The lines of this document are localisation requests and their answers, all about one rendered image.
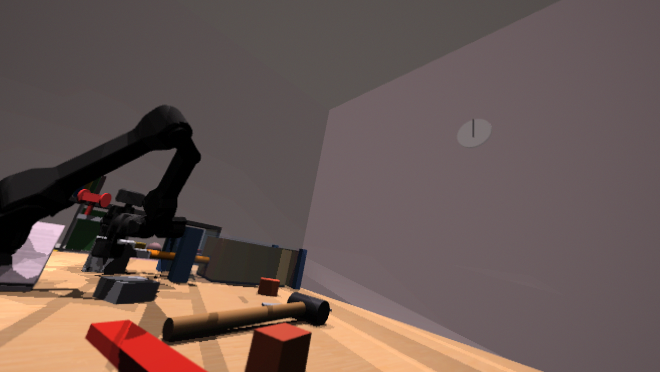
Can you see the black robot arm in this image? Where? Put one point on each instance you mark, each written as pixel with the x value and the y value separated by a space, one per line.
pixel 31 195

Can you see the hammer with wooden handle and dark head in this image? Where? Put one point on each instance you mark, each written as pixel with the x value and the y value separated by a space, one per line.
pixel 301 305

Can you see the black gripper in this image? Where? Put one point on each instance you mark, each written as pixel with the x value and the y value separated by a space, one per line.
pixel 115 229

